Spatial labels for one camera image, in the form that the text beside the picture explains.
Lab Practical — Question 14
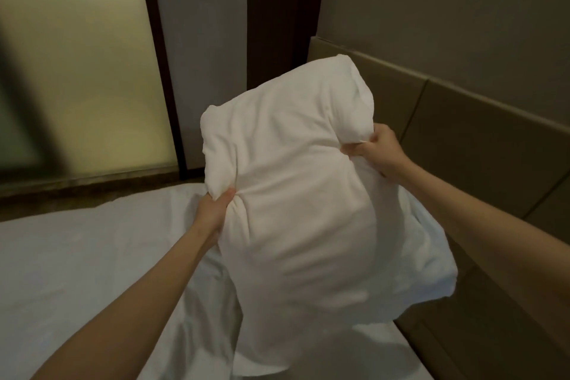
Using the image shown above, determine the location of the person's right hand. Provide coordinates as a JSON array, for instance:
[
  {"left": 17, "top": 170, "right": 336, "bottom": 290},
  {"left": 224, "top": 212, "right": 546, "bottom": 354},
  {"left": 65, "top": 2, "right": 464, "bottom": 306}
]
[{"left": 341, "top": 123, "right": 412, "bottom": 178}]

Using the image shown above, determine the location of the frosted glass window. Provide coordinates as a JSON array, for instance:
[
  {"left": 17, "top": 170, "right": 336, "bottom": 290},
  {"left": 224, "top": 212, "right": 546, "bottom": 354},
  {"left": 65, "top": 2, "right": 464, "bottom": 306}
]
[{"left": 0, "top": 0, "right": 179, "bottom": 189}]

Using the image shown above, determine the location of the white bed sheet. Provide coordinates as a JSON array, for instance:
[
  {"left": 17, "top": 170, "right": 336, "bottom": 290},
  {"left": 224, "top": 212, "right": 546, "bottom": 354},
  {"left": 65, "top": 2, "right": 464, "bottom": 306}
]
[{"left": 0, "top": 181, "right": 435, "bottom": 380}]

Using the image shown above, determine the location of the person's left forearm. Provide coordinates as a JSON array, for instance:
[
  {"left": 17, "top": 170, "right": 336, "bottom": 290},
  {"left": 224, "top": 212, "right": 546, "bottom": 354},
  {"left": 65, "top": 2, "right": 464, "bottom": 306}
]
[{"left": 29, "top": 218, "right": 215, "bottom": 380}]

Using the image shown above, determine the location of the beige padded headboard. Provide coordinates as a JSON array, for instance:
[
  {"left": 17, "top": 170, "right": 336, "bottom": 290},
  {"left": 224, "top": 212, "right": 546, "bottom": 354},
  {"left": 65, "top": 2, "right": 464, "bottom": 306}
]
[{"left": 306, "top": 36, "right": 570, "bottom": 380}]

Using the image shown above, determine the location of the person's right forearm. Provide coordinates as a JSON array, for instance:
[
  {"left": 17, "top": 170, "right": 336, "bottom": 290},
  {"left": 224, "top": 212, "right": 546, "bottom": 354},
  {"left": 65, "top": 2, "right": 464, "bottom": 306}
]
[{"left": 387, "top": 157, "right": 570, "bottom": 310}]

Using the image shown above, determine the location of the white pillow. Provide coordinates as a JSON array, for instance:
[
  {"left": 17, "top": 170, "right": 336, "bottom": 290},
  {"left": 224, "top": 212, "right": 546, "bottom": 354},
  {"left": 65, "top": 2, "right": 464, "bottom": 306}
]
[{"left": 200, "top": 54, "right": 459, "bottom": 370}]

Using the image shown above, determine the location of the dark wooden window frame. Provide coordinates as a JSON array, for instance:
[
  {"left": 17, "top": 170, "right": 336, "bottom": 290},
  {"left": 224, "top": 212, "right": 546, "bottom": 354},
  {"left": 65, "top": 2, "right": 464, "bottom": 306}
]
[{"left": 134, "top": 0, "right": 189, "bottom": 181}]

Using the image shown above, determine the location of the person's left hand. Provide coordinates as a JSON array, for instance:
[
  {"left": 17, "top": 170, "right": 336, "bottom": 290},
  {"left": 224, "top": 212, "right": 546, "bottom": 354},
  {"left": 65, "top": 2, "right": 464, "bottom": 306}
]
[{"left": 193, "top": 187, "right": 237, "bottom": 239}]

